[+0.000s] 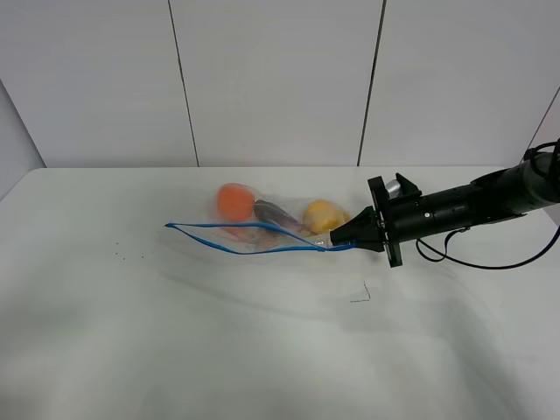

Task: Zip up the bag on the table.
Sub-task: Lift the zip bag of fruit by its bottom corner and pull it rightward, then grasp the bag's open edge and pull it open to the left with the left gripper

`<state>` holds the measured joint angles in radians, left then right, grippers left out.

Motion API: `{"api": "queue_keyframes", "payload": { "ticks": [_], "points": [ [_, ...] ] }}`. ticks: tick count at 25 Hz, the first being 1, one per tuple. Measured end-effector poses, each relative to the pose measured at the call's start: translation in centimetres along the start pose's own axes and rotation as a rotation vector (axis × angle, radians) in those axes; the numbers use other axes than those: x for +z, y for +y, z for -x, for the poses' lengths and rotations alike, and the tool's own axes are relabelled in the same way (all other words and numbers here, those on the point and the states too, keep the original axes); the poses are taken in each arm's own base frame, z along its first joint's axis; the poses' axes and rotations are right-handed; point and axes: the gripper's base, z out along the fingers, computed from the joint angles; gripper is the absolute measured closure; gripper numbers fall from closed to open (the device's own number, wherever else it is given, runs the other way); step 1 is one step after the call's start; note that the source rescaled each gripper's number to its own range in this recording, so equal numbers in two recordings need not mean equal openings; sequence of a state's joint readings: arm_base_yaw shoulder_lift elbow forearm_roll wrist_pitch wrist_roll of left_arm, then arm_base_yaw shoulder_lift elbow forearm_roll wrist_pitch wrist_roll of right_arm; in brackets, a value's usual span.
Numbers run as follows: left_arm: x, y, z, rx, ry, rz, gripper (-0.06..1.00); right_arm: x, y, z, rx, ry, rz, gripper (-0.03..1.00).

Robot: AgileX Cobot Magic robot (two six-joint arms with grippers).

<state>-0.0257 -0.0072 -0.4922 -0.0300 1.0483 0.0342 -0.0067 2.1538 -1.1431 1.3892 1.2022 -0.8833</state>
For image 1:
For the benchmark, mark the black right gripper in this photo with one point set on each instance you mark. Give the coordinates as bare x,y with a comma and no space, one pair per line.
365,226

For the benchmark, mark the clear blue-zip file bag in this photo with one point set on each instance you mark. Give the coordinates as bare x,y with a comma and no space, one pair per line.
253,237

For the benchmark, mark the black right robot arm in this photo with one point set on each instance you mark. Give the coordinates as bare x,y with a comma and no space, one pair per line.
401,213

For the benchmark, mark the yellow pear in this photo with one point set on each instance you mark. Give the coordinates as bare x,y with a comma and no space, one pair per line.
322,216

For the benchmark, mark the purple eggplant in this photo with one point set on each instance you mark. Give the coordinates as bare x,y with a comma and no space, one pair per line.
268,212

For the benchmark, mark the orange fruit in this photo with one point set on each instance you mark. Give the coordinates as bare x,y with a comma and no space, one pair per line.
235,202

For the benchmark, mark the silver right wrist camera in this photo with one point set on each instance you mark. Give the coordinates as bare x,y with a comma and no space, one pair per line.
401,187

